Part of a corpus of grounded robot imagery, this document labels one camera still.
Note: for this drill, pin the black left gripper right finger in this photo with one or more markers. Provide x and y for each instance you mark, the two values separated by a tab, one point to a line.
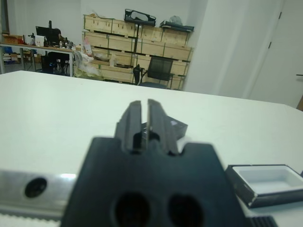
161	125

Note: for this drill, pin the black computer monitor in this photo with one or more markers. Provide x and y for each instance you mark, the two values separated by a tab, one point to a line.
46	32

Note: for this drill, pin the black box lid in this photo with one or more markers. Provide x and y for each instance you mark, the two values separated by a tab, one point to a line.
180	128

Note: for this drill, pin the pink package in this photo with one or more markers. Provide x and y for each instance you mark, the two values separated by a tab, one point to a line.
87	47

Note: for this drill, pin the black flat tray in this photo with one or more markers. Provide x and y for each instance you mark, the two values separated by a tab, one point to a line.
177	28

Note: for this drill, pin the yellow-green plastic bag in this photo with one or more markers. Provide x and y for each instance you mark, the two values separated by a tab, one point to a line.
87	68

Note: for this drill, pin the small white box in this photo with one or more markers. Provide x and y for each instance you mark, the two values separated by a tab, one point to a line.
40	40

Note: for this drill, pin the seated person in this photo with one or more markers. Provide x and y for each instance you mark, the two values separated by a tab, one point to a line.
61	35

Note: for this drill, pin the black box base white inlay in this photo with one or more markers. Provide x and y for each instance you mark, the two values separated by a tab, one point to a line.
239	186

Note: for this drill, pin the brown cardboard box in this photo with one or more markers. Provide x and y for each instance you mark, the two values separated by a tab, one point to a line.
11	38

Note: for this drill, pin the black desk chair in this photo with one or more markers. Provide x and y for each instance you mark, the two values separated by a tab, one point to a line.
50	62

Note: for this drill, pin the dark framed window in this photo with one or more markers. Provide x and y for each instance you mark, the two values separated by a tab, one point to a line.
4	16

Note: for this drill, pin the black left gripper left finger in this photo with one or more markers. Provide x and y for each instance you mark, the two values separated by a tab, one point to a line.
132	123

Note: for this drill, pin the white desk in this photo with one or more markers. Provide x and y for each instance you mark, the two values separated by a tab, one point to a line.
35	46

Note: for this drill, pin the black mesh office chair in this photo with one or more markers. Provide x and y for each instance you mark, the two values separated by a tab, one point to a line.
159	66

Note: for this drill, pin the white door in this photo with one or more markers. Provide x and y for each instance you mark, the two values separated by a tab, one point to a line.
279	59

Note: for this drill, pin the grey plastic bag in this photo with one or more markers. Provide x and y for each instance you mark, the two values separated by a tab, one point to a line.
176	20

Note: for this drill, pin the wooden crate stack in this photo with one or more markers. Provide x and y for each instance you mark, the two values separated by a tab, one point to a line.
151	45

